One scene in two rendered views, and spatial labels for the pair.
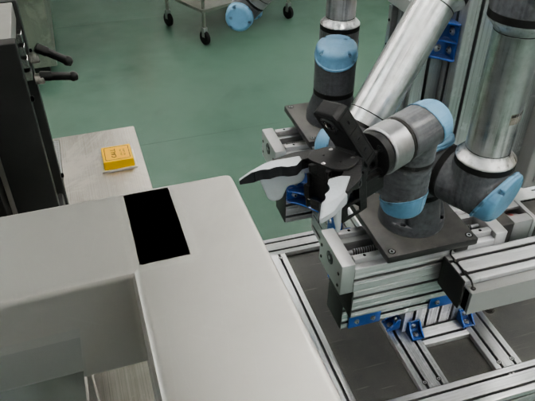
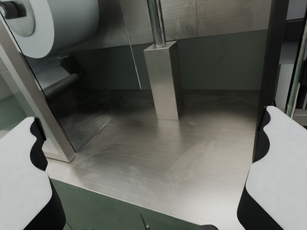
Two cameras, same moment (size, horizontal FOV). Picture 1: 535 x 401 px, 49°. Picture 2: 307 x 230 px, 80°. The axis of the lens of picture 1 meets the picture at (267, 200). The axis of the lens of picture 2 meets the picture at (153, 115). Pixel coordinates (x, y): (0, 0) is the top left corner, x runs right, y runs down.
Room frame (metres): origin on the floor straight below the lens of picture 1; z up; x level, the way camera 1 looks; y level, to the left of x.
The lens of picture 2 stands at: (0.68, -0.08, 1.29)
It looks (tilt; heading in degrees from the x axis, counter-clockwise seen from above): 31 degrees down; 138
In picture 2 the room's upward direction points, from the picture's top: 12 degrees counter-clockwise
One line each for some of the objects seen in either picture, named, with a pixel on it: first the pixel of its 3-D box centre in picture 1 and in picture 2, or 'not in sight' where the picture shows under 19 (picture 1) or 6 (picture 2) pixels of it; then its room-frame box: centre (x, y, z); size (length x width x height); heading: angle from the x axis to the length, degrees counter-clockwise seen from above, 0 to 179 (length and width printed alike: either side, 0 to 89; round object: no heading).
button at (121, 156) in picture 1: (117, 157); not in sight; (1.19, 0.36, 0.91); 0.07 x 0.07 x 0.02; 18
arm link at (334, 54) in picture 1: (335, 64); not in sight; (1.56, -0.19, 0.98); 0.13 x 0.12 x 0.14; 171
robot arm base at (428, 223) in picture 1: (413, 200); not in sight; (1.08, -0.33, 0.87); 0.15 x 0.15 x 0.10
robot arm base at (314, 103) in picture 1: (332, 102); not in sight; (1.55, -0.19, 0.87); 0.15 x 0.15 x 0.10
